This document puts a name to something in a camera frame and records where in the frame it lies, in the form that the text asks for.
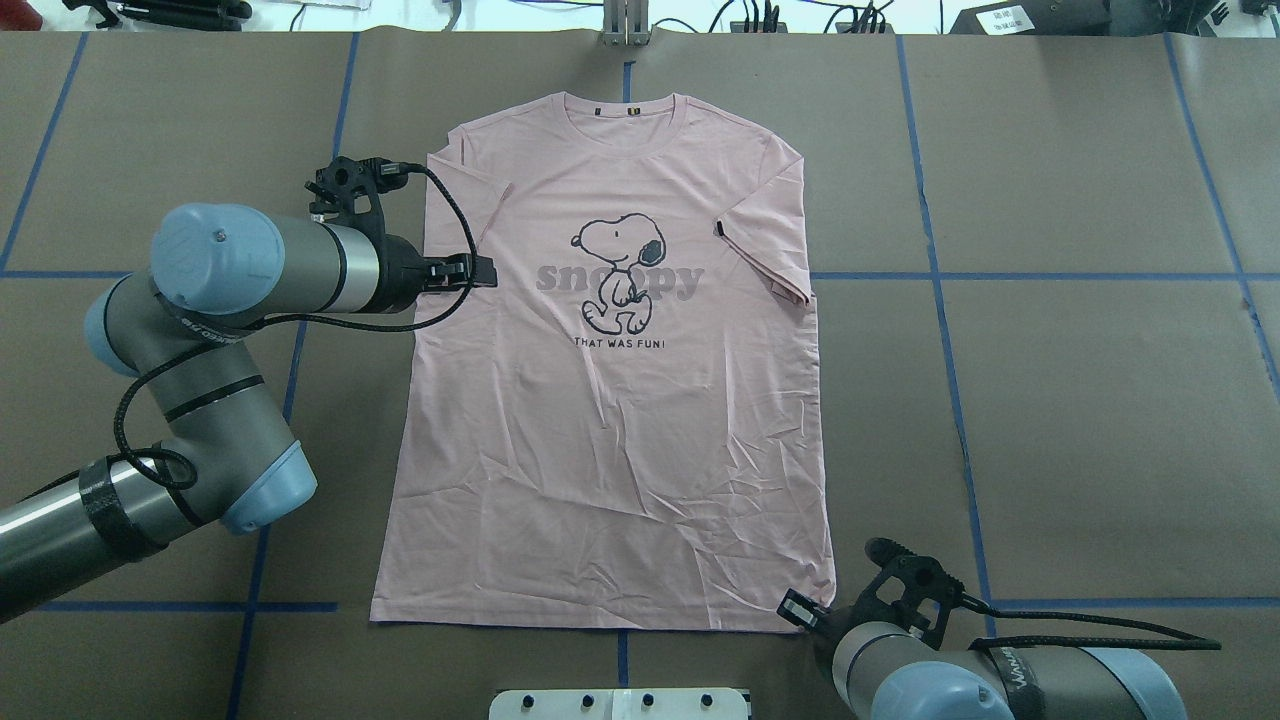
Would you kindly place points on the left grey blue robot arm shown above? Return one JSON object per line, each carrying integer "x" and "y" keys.
{"x": 199, "y": 438}

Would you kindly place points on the black folded tripod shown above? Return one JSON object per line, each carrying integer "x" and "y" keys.
{"x": 212, "y": 16}

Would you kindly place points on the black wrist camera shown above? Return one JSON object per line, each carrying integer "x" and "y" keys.
{"x": 910, "y": 591}
{"x": 348, "y": 192}

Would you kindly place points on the grey box with label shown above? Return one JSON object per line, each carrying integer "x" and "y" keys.
{"x": 1042, "y": 18}

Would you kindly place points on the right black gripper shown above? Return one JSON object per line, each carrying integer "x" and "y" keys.
{"x": 829, "y": 623}

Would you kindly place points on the pink Snoopy t-shirt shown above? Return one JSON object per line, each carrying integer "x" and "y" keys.
{"x": 625, "y": 433}

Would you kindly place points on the aluminium frame post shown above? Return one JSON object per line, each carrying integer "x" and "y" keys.
{"x": 626, "y": 23}

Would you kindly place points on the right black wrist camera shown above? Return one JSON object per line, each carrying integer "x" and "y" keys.
{"x": 910, "y": 591}

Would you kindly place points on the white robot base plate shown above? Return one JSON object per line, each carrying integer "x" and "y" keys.
{"x": 623, "y": 703}

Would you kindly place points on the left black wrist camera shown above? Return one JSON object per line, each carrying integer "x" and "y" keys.
{"x": 348, "y": 192}

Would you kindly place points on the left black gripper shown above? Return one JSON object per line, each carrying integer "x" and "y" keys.
{"x": 402, "y": 278}

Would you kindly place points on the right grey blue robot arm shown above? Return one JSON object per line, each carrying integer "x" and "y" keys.
{"x": 882, "y": 670}

